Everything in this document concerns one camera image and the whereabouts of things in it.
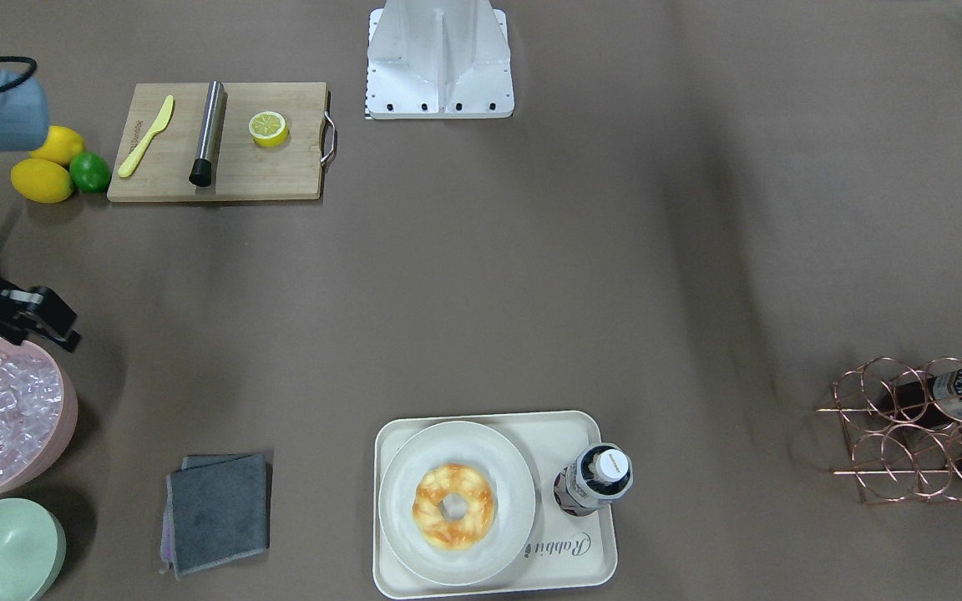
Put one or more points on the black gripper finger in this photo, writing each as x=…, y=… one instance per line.
x=47, y=309
x=68, y=340

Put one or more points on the glazed twisted donut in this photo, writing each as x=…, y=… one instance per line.
x=465, y=482

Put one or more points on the white round plate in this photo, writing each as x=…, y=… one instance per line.
x=480, y=447

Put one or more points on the cream rabbit tray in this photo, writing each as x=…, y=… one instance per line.
x=562, y=551

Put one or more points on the brown tea bottle on tray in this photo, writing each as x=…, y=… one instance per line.
x=598, y=477

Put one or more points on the pink bowl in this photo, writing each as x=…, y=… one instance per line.
x=63, y=426

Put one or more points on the yellow lemon lower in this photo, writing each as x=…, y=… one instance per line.
x=41, y=181

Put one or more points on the yellow lemon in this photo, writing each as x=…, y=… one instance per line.
x=61, y=146
x=41, y=181

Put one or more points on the green lime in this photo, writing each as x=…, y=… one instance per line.
x=89, y=173

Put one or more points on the yellow plastic knife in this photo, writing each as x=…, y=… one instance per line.
x=158, y=126

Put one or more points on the yellow lemon upper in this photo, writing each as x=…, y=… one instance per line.
x=61, y=146

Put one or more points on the steel muddler black tip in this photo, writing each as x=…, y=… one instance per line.
x=203, y=169

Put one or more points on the bamboo cutting board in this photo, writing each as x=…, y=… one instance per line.
x=244, y=171

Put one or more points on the mint green bowl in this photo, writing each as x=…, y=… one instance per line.
x=32, y=549

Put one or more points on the grey folded cloth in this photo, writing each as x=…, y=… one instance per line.
x=217, y=511

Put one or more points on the lemon half slice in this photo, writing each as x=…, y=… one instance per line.
x=268, y=129

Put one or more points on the tea bottle in rack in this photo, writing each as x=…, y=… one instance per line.
x=925, y=401

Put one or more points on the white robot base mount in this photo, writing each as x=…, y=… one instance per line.
x=438, y=60

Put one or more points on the copper wire bottle rack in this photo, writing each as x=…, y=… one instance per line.
x=891, y=461

